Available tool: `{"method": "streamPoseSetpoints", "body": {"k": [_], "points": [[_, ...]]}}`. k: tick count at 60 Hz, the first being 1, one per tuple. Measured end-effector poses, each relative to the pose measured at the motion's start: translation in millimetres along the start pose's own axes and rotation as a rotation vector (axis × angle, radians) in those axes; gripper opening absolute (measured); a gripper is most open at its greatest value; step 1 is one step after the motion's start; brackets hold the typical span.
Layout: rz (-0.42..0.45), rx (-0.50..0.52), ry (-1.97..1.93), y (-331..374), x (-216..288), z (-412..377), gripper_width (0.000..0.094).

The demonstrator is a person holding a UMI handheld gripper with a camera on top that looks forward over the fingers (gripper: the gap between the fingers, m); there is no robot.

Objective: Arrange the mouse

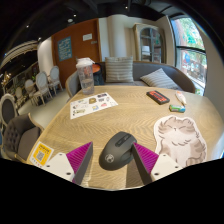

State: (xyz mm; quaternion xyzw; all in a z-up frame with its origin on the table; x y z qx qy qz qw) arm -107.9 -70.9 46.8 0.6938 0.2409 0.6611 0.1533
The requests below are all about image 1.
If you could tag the orange round disc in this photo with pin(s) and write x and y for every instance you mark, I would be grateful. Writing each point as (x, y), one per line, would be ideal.
(96, 68)

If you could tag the blue poster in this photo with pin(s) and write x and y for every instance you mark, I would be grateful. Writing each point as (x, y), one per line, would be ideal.
(65, 48)

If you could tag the grey curved sofa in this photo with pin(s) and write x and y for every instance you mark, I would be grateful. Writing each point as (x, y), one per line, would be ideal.
(150, 70)

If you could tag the small white door sign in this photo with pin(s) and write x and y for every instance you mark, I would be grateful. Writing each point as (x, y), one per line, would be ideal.
(87, 37)

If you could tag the glass-door wooden cabinet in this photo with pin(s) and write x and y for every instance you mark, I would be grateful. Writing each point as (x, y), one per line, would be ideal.
(150, 43)

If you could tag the cat-shaped mouse pad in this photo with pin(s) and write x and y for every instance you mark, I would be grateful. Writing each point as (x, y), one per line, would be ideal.
(180, 138)

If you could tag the small green pack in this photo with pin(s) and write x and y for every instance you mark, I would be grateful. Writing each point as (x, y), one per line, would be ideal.
(177, 108)

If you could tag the white sticker sheet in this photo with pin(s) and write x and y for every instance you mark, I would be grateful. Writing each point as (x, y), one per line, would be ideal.
(91, 105)

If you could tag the striped square cushion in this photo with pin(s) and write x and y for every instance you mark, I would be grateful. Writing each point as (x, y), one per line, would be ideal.
(119, 69)

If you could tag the dark backpack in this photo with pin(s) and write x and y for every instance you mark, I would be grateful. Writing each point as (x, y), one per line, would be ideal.
(99, 79)

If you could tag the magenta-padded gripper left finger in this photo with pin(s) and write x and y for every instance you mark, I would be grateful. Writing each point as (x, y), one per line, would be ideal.
(60, 165)

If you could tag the dark grey computer mouse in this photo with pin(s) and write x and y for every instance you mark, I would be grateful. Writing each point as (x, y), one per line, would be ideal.
(116, 151)

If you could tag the oval-back grey chair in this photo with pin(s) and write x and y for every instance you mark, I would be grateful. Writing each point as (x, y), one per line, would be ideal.
(7, 108)

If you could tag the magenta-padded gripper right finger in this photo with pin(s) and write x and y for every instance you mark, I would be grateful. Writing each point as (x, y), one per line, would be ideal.
(163, 165)

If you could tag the black box with red print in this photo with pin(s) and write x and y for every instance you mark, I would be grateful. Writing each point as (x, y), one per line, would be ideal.
(158, 97)

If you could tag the small white tube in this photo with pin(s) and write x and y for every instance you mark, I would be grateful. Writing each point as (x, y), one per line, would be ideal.
(181, 98)

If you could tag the brown wooden door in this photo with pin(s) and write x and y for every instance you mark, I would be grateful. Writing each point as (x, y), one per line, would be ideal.
(83, 50)

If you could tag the group of white chairs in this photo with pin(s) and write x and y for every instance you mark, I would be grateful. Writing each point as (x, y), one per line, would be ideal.
(41, 83)

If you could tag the yellow square sticker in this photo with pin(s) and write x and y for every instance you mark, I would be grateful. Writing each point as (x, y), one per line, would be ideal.
(41, 154)

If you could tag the grey tufted armchair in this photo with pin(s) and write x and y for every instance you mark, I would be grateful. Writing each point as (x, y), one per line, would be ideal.
(21, 136)

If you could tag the striped grey cushion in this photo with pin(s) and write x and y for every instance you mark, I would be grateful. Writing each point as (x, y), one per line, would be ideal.
(159, 80)

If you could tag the clear shaker bottle white lid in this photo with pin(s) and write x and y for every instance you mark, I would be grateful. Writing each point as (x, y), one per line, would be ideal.
(86, 78)

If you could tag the large black-framed window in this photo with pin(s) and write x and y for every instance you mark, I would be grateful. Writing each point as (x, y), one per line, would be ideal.
(190, 53)

